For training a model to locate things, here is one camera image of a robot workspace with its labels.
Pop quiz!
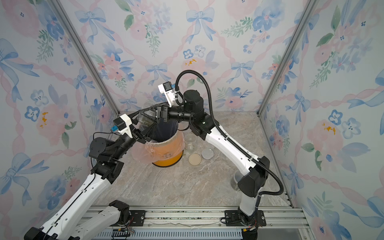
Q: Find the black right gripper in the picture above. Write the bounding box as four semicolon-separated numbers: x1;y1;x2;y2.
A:
143;100;197;124

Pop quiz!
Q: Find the glass jar with tea leaves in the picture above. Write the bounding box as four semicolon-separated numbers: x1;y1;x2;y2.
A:
184;133;197;152

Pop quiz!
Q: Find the beige jar lid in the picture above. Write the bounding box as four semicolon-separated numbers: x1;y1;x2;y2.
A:
188;154;202;166

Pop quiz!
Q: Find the grey metal jar lid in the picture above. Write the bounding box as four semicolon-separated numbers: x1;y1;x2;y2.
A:
201;148;215;160

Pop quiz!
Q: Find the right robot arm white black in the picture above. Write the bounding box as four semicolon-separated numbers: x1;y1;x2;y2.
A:
128;90;282;226

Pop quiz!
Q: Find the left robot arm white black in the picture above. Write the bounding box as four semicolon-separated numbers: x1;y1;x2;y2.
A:
24;127;151;240

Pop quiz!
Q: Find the orange trash bin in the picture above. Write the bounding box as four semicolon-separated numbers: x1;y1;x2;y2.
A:
140;113;185;168

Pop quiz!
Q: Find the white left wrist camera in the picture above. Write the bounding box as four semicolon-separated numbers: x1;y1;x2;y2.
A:
111;114;133;138

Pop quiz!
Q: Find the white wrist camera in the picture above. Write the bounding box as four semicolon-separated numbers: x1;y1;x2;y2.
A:
111;114;133;138
158;82;177;107

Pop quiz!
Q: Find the black corrugated cable conduit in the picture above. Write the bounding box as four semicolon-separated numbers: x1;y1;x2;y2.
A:
175;69;285;197

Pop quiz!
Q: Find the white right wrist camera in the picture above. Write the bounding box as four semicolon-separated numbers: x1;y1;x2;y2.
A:
158;82;177;107

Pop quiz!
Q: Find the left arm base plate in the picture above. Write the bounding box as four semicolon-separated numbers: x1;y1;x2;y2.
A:
127;210;147;227

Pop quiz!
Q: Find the aluminium frame rail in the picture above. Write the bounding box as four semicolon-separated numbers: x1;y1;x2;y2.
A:
79;206;315;240

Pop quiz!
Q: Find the left aluminium corner post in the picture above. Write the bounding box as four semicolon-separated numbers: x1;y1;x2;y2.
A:
48;0;120;116

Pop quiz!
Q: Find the aluminium corner post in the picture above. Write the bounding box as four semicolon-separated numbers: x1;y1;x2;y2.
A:
48;0;120;116
257;0;318;118

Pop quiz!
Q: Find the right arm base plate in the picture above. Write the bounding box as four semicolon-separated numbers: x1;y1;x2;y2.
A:
221;210;267;228

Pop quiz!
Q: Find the right aluminium corner post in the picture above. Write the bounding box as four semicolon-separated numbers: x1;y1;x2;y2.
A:
257;0;318;118

